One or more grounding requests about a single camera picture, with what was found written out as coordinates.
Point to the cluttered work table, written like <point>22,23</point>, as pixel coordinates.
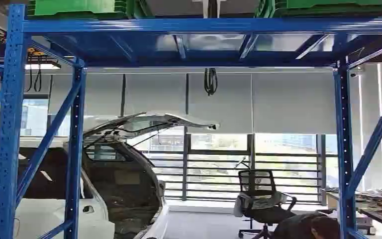
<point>380,204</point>

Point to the person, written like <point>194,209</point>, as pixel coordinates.
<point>303,226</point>

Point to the white cloth on chair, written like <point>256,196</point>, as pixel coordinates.
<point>243,201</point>

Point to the white car with open hatch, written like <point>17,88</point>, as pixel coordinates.
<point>46,217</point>

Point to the black mesh office chair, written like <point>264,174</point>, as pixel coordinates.
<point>260,212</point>

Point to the blue steel storage rack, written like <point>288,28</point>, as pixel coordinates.
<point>9,99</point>

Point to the grey roller blind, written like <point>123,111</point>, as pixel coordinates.
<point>276,102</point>

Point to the green plastic crate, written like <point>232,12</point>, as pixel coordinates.
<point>75,6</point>
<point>326,4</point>

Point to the dark window railing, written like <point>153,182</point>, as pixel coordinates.
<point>217,183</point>

